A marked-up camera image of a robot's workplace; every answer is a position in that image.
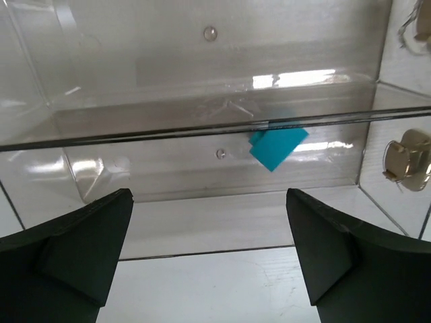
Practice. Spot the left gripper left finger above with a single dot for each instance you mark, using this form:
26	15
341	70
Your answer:
62	270

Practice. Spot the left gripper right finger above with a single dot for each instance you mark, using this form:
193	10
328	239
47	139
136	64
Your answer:
355	271

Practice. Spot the teal lego brick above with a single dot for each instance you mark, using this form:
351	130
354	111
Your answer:
272	145

